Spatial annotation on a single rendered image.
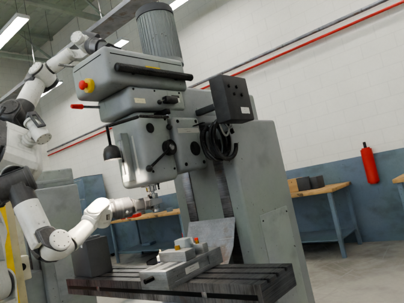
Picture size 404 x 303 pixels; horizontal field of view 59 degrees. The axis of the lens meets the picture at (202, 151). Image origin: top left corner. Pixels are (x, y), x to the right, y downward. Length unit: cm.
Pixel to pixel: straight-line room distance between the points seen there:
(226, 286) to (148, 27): 127
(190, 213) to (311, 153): 394
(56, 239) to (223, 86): 91
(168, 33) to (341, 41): 407
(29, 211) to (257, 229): 103
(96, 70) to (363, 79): 444
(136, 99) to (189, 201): 71
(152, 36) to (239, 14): 481
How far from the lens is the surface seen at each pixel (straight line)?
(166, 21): 193
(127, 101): 154
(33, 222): 142
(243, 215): 179
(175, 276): 141
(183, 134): 168
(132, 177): 156
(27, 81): 196
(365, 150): 533
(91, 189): 893
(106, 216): 157
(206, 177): 189
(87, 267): 201
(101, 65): 153
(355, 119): 551
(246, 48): 640
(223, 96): 160
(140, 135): 154
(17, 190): 146
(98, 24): 515
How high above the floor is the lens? 127
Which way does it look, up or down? 5 degrees up
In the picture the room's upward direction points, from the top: 12 degrees counter-clockwise
